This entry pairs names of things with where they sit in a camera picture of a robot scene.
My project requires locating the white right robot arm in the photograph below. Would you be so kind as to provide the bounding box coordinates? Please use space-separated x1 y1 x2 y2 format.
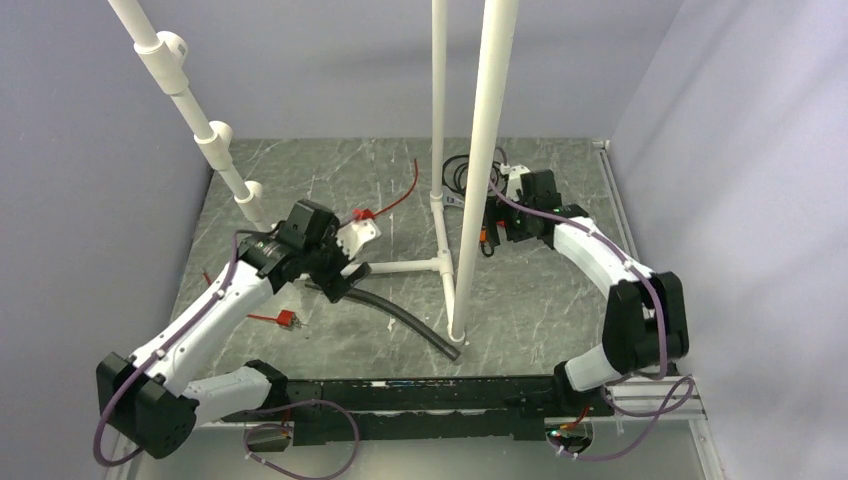
483 166 690 415

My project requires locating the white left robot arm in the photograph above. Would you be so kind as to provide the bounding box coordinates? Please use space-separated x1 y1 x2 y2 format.
93 200 381 466

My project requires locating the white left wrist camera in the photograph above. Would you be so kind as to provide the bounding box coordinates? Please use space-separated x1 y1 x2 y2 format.
336 219 381 259

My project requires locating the red wire with connector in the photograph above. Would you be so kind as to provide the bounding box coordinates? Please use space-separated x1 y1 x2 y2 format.
352 158 420 223

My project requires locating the short red wire connector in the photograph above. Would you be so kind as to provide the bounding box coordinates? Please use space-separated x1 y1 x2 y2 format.
247 309 304 330

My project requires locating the coiled black cable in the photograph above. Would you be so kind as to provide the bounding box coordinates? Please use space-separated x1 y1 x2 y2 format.
443 154 512 203

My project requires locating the black corrugated hose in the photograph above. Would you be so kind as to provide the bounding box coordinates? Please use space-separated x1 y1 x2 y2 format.
303 277 461 362

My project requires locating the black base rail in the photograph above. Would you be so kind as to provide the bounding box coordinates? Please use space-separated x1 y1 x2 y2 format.
221 370 617 446

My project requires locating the white PVC pipe frame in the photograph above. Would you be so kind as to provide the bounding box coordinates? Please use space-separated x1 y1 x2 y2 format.
107 0 522 346

